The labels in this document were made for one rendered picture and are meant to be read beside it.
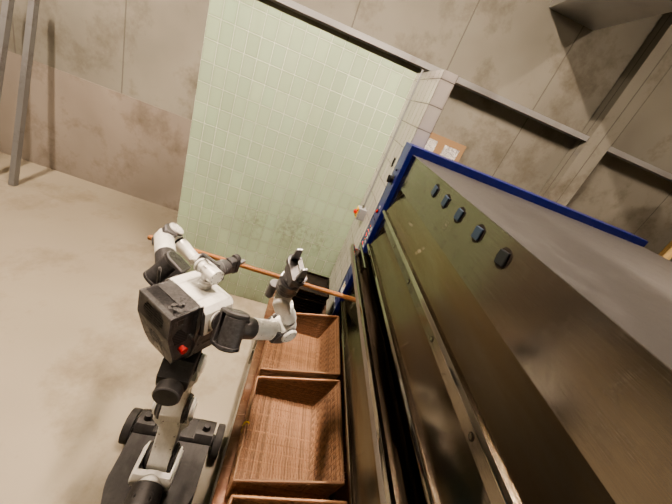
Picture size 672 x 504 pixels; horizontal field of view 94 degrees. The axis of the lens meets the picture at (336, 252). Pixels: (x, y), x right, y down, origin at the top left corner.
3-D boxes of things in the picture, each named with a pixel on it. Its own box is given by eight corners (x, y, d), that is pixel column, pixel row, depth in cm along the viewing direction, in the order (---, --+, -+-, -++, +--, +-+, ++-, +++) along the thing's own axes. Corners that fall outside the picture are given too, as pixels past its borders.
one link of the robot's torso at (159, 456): (173, 481, 168) (192, 412, 155) (133, 475, 164) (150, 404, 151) (183, 454, 182) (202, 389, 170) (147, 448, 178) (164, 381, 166)
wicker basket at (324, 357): (327, 340, 250) (340, 315, 238) (326, 403, 200) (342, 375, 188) (268, 324, 242) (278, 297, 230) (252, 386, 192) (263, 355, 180)
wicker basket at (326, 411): (326, 407, 198) (341, 378, 186) (325, 515, 148) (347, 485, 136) (250, 390, 189) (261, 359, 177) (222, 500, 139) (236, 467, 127)
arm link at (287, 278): (288, 285, 106) (280, 300, 115) (314, 283, 110) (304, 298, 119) (281, 254, 112) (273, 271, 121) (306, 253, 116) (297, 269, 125)
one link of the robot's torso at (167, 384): (179, 409, 132) (185, 382, 125) (147, 403, 130) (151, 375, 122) (202, 358, 157) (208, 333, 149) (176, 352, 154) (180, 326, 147)
